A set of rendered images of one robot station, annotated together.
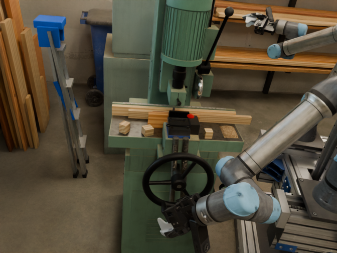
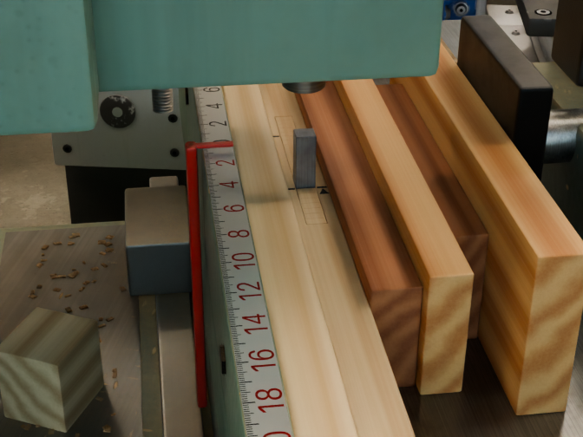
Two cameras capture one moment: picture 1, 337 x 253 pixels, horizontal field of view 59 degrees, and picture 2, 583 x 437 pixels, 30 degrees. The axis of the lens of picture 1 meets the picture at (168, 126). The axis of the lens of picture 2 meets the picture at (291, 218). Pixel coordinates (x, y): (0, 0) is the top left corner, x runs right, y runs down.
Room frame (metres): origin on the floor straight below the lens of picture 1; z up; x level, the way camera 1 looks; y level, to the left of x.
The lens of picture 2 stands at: (1.24, 0.42, 1.17)
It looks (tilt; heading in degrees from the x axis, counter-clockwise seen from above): 30 degrees down; 270
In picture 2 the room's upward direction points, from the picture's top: straight up
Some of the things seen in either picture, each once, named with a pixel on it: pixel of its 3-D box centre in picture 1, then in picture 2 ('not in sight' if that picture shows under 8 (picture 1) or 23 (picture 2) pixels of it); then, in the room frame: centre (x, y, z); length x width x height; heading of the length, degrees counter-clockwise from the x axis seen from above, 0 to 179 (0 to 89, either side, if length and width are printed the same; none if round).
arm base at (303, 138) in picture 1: (303, 126); not in sight; (1.40, -0.72, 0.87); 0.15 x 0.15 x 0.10
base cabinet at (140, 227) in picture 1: (160, 186); not in sight; (1.36, 0.00, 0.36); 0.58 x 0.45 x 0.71; 8
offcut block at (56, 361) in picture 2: not in sight; (50, 368); (1.37, -0.03, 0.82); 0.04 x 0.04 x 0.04; 71
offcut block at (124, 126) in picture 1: (124, 127); not in sight; (1.08, 0.19, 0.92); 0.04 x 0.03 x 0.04; 155
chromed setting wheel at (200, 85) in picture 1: (198, 87); not in sight; (1.38, -0.12, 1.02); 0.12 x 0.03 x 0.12; 8
